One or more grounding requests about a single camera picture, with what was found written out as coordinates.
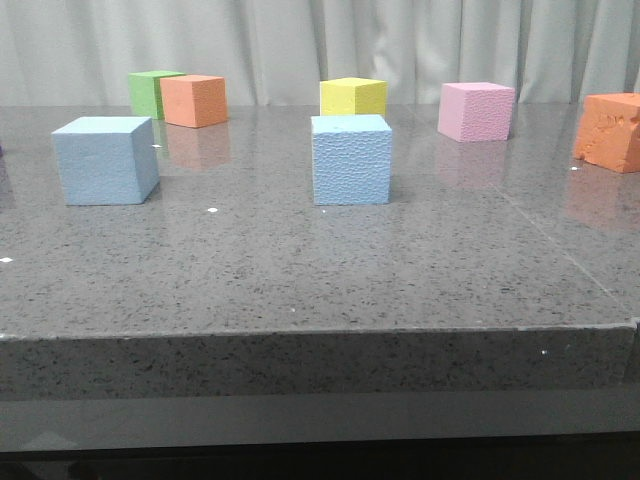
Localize light blue textured foam cube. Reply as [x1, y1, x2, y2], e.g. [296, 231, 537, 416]
[311, 114, 392, 205]

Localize light blue smooth foam cube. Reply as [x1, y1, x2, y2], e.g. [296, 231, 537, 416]
[52, 116, 159, 206]

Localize yellow foam cube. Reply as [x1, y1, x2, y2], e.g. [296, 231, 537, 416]
[320, 77, 388, 116]

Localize smooth orange foam cube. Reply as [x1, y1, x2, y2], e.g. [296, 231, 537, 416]
[160, 75, 228, 128]

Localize pink foam cube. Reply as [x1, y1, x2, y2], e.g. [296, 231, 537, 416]
[437, 82, 515, 142]

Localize green foam cube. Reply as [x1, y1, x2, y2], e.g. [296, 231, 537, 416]
[128, 70, 184, 120]

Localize dented orange foam cube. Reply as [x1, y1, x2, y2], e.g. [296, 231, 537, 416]
[573, 93, 639, 173]

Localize grey pleated curtain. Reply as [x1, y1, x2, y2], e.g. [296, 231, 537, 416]
[1, 1, 639, 106]

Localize grey table frame rail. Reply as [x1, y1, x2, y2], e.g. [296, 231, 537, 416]
[1, 384, 639, 452]

